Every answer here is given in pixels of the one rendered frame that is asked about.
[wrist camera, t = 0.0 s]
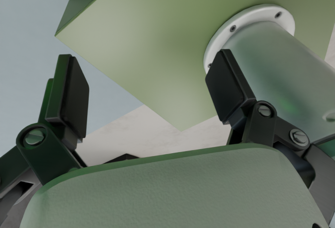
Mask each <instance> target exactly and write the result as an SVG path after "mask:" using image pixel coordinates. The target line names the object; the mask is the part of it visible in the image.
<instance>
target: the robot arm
mask: <svg viewBox="0 0 335 228"><path fill-rule="evenodd" d="M294 32H295V21H294V18H293V16H292V15H291V14H290V12H289V11H288V10H286V9H285V8H283V7H281V6H279V5H276V4H271V3H264V4H259V5H255V6H252V7H250V8H247V9H245V10H243V11H241V12H239V13H238V14H236V15H234V16H233V17H232V18H230V19H229V20H228V21H227V22H225V23H224V24H223V25H222V26H221V27H220V28H219V29H218V30H217V32H216V33H215V34H214V36H213V37H212V38H211V40H210V42H209V44H208V46H207V48H206V50H205V53H204V58H203V66H204V70H205V72H206V77H205V83H206V85H207V88H208V91H209V94H210V96H211V99H212V102H213V104H214V107H215V110H216V112H217V115H218V118H219V120H220V121H222V124H223V125H228V124H230V126H231V130H230V133H229V137H228V140H227V143H226V145H225V146H218V147H211V148H204V149H197V150H190V151H183V152H177V153H170V154H164V155H157V156H151V157H144V158H138V159H131V160H125V161H118V162H112V163H106V164H100V165H95V166H90V167H88V166H87V164H86V163H85V162H84V161H83V159H82V158H81V157H80V156H79V154H78V153H77V152H76V151H75V149H76V148H77V144H78V143H83V138H85V137H86V130H87V116H88V103H89V85H88V82H87V80H86V78H85V76H84V74H83V71H82V69H81V67H80V65H79V63H78V61H77V58H76V57H75V56H72V55H71V54H60V55H59V56H58V60H57V65H56V69H55V74H54V78H50V79H48V82H47V85H46V89H45V93H44V98H43V102H42V106H41V110H40V114H39V118H38V122H37V123H33V124H30V125H28V126H26V127H25V128H23V129H22V130H21V131H20V132H19V134H18V136H17V138H16V146H14V147H13V148H12V149H10V150H9V151H8V152H7V153H5V154H4V155H3V156H1V157H0V227H1V225H2V223H3V222H4V220H5V219H6V218H7V216H8V215H7V213H8V212H9V211H10V209H11V208H12V207H13V205H15V204H18V203H19V202H20V201H22V200H23V199H24V198H25V197H26V196H27V195H28V194H29V193H30V192H31V191H32V190H33V189H35V188H36V187H37V186H38V185H39V184H40V183H41V184H42V185H43V186H42V187H41V188H40V189H39V190H38V191H37V192H36V193H35V194H34V195H33V197H32V198H31V200H30V202H29V203H28V205H27V208H26V210H25V212H24V215H23V218H22V221H21V224H20V227H19V228H329V227H330V228H335V69H334V68H333V67H332V66H330V65H329V64H328V63H327V62H325V61H324V60H323V59H321V58H320V57H319V56H318V55H316V54H315V53H314V52H313V51H311V50H310V49H309V48H308V47H306V46H305V45H304V44H302V43H301V42H300V41H299V40H297V39H296V38H295V37H294Z"/></svg>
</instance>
